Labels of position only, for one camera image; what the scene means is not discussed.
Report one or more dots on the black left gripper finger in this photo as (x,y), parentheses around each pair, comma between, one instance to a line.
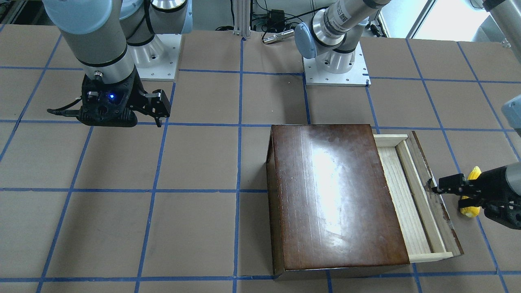
(467,199)
(456,184)

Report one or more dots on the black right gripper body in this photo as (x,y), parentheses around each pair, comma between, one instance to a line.
(137,92)

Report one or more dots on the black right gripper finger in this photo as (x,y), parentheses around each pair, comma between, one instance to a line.
(155,105)

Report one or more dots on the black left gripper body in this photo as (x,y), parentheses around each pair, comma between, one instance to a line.
(489,184)

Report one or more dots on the dark wooden drawer box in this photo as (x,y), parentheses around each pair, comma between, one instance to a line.
(346,200)

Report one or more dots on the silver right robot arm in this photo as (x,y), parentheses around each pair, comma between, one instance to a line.
(114,40)

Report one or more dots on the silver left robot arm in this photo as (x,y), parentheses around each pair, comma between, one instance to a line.
(329,29)

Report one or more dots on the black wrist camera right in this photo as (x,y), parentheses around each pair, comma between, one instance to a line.
(102,104)

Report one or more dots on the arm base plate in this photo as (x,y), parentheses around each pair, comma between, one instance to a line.
(158,60)
(338,69)

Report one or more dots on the aluminium frame post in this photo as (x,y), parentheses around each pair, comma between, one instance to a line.
(241,18)

